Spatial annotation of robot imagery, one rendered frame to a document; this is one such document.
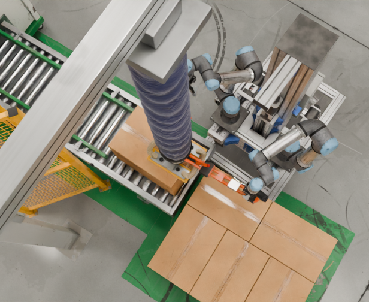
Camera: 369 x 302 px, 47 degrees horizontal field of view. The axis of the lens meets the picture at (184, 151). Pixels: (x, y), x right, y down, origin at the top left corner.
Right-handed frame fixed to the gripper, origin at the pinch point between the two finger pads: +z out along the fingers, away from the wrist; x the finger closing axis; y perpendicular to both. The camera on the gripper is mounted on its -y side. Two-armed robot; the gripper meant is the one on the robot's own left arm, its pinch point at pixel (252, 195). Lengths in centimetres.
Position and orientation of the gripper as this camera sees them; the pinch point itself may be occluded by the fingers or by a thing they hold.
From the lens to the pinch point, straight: 291.2
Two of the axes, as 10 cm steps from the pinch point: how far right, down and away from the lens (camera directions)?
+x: -5.3, 8.2, -2.0
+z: 0.3, 2.6, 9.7
